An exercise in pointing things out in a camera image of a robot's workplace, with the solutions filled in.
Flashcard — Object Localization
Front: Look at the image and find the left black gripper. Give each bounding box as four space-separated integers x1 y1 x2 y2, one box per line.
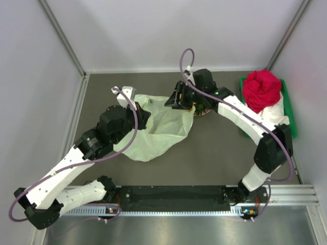
112 101 151 145

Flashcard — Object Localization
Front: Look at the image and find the pink plate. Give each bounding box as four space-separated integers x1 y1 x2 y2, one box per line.
194 108 211 117

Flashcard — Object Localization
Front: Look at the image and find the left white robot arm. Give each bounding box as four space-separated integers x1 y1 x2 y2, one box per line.
14 103 151 230

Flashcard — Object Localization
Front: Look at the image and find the red cloth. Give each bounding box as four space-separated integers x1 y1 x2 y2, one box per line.
242 69 282 114

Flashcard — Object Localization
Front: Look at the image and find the grey slotted cable duct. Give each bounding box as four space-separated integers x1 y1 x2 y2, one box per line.
61 205 261 217

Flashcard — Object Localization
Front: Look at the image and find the aluminium frame rail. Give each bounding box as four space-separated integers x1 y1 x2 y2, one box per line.
40 73 90 245

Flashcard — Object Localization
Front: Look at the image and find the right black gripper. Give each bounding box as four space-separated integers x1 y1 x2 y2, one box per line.
165 82 204 111

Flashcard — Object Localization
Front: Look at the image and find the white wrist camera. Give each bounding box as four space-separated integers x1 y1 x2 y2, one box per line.
111 86 136 110
184 65 196 86

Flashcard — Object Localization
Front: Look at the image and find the green plastic tray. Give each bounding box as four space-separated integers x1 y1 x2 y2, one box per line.
240 77 298 139

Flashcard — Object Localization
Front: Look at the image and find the toy pineapple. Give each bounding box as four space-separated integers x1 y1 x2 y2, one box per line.
193 103 208 109

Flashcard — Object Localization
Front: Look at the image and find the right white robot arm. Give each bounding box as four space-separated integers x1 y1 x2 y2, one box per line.
165 69 293 202

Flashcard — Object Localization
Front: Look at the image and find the white cloth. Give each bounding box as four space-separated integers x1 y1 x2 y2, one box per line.
258 92 290 125

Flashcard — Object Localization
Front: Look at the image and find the pale green plastic bag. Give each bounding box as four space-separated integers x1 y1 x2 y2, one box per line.
123 94 195 162

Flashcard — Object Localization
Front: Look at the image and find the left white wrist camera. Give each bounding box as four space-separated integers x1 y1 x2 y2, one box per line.
111 86 136 110

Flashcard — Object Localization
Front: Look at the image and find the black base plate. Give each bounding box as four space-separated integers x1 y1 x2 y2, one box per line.
86 184 268 212

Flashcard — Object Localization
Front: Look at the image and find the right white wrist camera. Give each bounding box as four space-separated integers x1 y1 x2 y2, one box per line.
184 65 196 86

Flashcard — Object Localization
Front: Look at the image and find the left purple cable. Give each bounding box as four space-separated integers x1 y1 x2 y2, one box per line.
9 86 140 222

